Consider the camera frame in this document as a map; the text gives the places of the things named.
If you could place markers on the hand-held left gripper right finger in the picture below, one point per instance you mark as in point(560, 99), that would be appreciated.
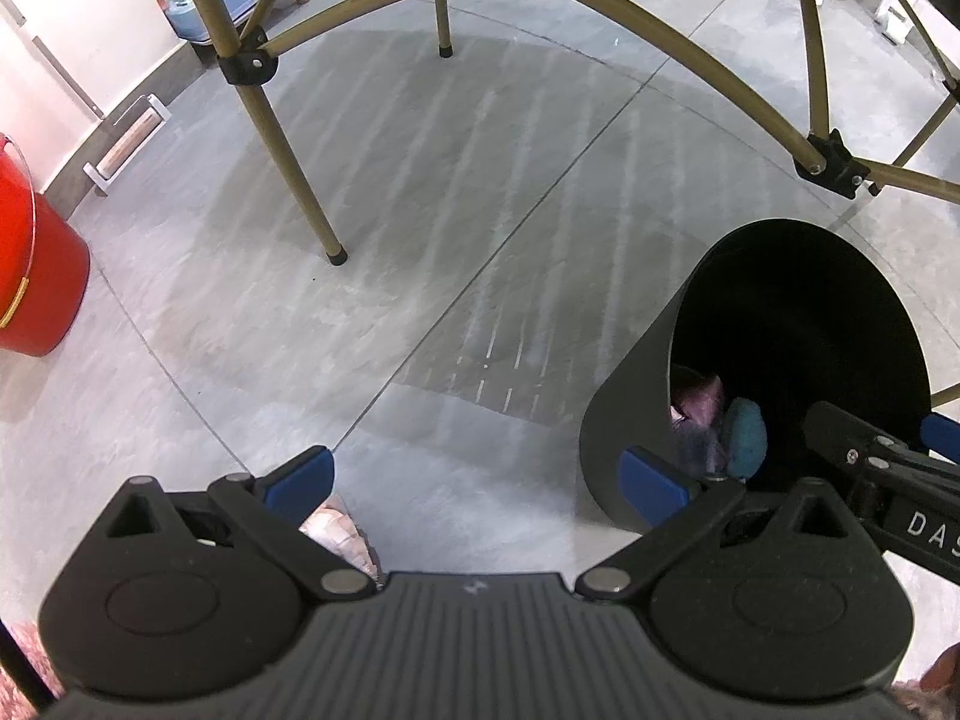
point(652, 487)

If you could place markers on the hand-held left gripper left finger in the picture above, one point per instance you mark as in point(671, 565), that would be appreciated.
point(300, 484)

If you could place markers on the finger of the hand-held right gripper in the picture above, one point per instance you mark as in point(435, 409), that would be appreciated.
point(943, 435)
point(840, 435)

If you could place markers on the black trash bin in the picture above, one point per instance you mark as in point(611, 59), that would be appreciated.
point(637, 390)

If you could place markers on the pink satin scrunchie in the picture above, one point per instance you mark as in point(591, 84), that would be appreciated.
point(701, 397)

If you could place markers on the pink fuzzy slipper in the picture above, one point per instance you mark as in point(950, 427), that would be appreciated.
point(345, 540)

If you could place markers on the fuzzy pink clothing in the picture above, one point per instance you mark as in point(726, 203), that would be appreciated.
point(22, 652)

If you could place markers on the red plastic bucket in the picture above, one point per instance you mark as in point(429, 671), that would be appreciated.
point(37, 262)

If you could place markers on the tan slatted folding table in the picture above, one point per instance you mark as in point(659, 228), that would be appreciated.
point(246, 60)

